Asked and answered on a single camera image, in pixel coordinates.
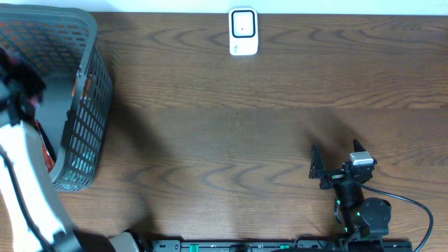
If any red brown snack wrapper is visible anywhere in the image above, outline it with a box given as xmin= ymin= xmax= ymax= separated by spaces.
xmin=34 ymin=120 xmax=57 ymax=172

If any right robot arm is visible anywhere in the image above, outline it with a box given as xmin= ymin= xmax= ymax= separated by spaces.
xmin=309 ymin=139 xmax=391 ymax=251

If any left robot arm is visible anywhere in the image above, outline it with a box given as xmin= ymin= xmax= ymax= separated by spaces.
xmin=1 ymin=49 xmax=142 ymax=251

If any white barcode scanner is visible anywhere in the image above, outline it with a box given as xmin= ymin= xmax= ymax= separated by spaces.
xmin=228 ymin=7 xmax=259 ymax=56

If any grey plastic mesh basket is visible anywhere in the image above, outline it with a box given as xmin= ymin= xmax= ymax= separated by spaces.
xmin=1 ymin=3 xmax=113 ymax=192

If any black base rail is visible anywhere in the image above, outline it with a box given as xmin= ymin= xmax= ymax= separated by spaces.
xmin=150 ymin=239 xmax=414 ymax=252

